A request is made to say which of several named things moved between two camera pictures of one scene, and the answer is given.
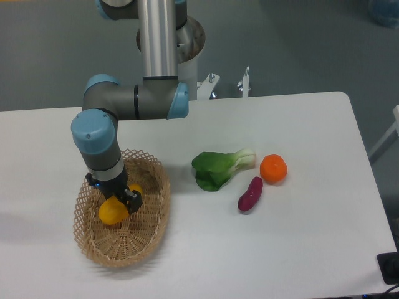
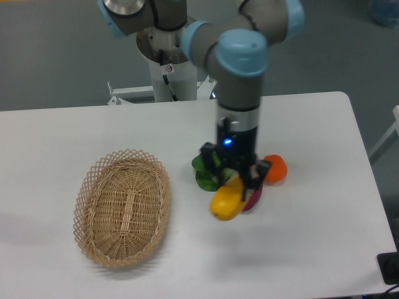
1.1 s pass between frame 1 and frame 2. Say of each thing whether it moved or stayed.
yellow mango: moved
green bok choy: stayed
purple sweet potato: stayed
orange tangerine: stayed
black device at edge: stayed
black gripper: moved
